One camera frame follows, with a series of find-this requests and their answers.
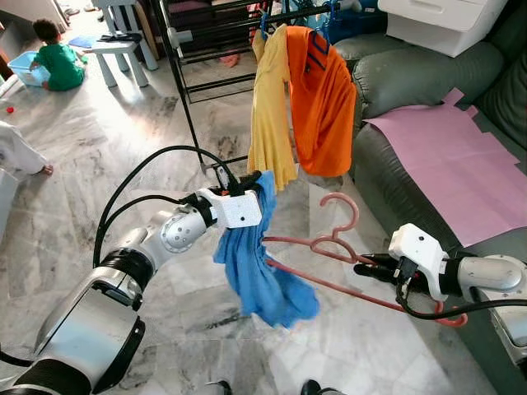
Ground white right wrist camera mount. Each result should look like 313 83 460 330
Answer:
387 223 450 289

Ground blue plastic hanger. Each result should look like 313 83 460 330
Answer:
306 0 343 42
257 7 274 40

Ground white plastic storage box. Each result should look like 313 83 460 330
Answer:
377 0 510 58

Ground orange shirt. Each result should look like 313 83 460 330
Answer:
284 25 359 178

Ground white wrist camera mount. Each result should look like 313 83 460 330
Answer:
214 189 264 230
387 223 450 289

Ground blue fabric bag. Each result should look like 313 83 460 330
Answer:
317 0 388 42

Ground pink foam mat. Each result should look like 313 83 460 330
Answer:
364 87 527 248

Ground blue floor mat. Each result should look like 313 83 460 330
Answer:
68 35 101 49

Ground black metal clothes rack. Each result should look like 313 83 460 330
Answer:
152 0 388 170

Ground robot right leg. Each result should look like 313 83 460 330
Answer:
301 379 347 395

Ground yellow polo shirt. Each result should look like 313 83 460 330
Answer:
247 25 299 192

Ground small toddler child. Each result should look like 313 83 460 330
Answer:
29 18 87 93

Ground blue shirt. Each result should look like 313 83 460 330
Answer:
212 170 320 330

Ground robot leg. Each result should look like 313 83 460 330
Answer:
194 380 233 395
301 379 347 395

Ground adult person light trousers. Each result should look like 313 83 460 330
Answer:
0 119 55 178

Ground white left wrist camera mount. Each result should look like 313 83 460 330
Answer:
214 189 264 230

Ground robot left leg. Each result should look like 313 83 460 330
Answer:
194 380 233 395

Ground light blue plastic basin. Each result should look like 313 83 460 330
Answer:
12 51 52 88

